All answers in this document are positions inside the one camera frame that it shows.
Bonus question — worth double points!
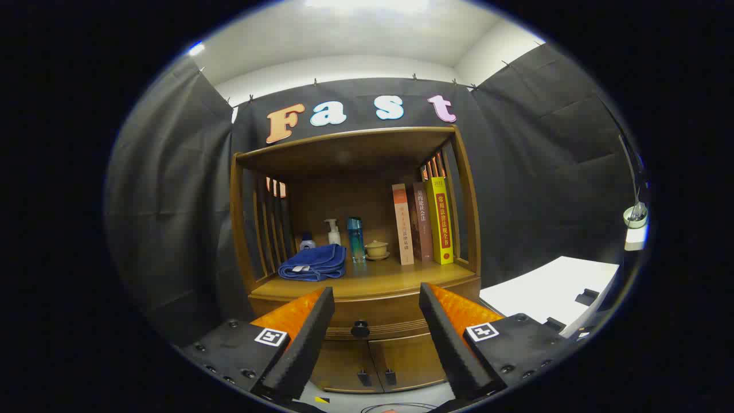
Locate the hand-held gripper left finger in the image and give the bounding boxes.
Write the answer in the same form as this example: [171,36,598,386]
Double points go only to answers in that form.
[179,287,335,404]

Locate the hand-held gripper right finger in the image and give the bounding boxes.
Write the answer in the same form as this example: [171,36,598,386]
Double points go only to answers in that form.
[419,282,574,402]

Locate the wooden drawer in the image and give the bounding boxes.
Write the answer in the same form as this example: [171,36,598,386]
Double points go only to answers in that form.
[248,287,481,343]

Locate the wooden cabinet door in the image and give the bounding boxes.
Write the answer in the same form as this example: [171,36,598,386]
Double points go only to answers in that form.
[310,338,384,393]
[369,334,448,392]

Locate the wooden cabinet countertop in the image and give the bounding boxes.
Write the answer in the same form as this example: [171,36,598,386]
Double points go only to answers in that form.
[251,258,479,302]

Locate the wooden cabinet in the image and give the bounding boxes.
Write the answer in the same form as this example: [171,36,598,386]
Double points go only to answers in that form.
[229,126,482,395]

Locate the blue folded towel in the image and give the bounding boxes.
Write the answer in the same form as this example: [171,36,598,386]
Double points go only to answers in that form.
[278,244,348,282]

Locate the white table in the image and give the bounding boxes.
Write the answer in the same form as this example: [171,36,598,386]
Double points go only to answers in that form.
[479,256,621,339]

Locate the clear blue bottle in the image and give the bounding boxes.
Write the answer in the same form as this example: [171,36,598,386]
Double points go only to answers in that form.
[346,217,366,263]

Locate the yellow book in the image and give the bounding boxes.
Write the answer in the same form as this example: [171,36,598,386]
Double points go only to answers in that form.
[425,177,454,265]

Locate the brown book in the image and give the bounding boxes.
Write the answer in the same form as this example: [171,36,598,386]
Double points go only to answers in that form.
[412,182,434,262]

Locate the orange and white book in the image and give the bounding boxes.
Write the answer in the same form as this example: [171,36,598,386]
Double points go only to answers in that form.
[392,184,415,266]

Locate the black backdrop cloth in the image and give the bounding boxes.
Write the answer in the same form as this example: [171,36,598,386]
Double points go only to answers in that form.
[106,43,646,350]

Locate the thin black cable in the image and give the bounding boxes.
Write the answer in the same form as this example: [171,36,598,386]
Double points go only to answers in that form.
[361,403,439,413]

